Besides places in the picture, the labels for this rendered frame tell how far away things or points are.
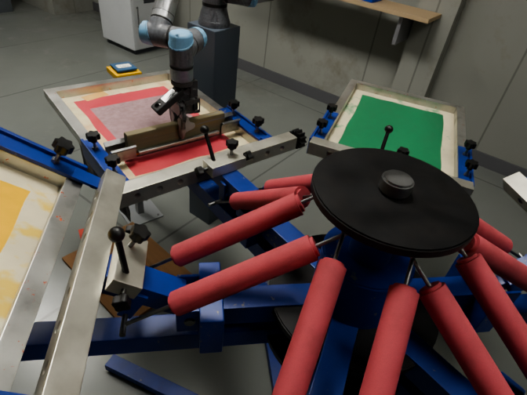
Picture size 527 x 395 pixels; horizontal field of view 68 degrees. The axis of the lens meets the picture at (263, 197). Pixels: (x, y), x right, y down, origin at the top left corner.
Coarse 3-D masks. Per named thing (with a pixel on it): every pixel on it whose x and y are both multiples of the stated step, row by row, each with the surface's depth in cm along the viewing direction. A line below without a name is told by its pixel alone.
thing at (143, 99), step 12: (132, 96) 172; (144, 96) 174; (156, 96) 175; (144, 108) 165; (156, 120) 158; (168, 120) 159; (192, 144) 147; (204, 144) 148; (216, 144) 149; (192, 156) 141
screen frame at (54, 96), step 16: (112, 80) 175; (128, 80) 178; (144, 80) 183; (160, 80) 188; (48, 96) 157; (64, 96) 164; (208, 96) 173; (64, 112) 148; (80, 128) 141; (240, 128) 154; (80, 144) 139
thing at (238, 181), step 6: (228, 174) 120; (234, 174) 120; (240, 174) 120; (216, 180) 122; (222, 180) 119; (228, 180) 117; (234, 180) 118; (240, 180) 118; (246, 180) 118; (228, 186) 117; (234, 186) 115; (240, 186) 116; (246, 186) 116; (252, 186) 116; (228, 192) 119; (234, 192) 116
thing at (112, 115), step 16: (112, 96) 170; (96, 112) 158; (112, 112) 159; (128, 112) 161; (96, 128) 149; (112, 128) 150; (128, 128) 151; (128, 160) 134; (144, 160) 136; (160, 160) 137; (176, 160) 138
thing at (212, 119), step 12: (192, 120) 140; (204, 120) 143; (216, 120) 147; (132, 132) 129; (144, 132) 131; (156, 132) 133; (168, 132) 136; (192, 132) 143; (132, 144) 130; (144, 144) 133; (156, 144) 136
